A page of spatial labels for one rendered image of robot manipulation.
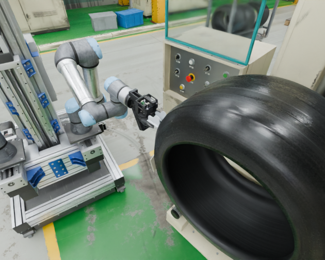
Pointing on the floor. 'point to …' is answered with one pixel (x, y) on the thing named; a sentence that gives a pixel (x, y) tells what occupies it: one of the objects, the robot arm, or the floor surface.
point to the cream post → (308, 44)
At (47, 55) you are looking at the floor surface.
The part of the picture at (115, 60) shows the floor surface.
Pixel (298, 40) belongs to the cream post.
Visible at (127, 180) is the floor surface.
